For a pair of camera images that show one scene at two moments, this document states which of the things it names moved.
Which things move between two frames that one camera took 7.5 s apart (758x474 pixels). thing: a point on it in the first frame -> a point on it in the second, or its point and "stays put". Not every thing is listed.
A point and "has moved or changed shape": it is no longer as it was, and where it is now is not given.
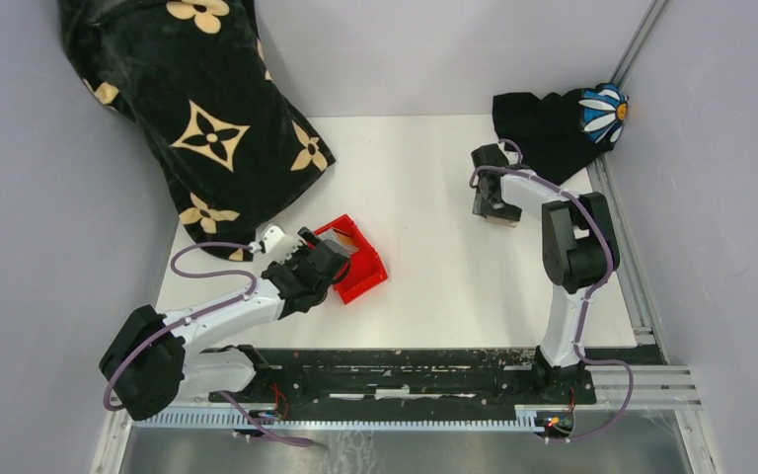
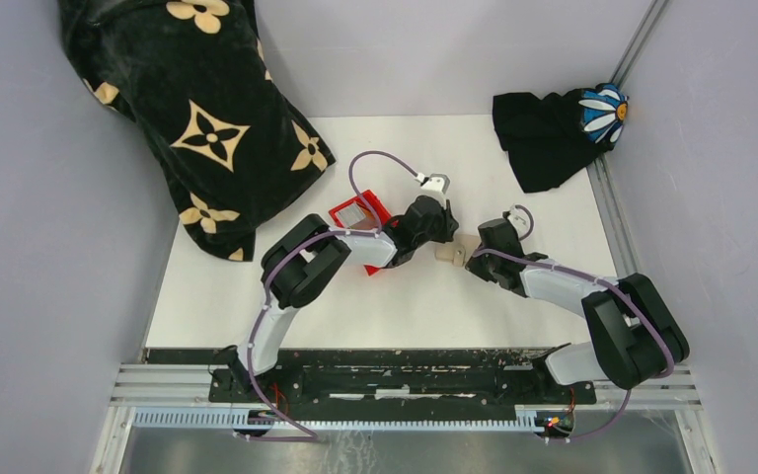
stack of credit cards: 340,238 has moved or changed shape
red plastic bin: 363,271 -> 367,211
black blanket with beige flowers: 192,80 stays put
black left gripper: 303,250 -> 450,225
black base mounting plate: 559,376 stays put
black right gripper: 483,207 -> 474,266
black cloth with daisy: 558,134 stays put
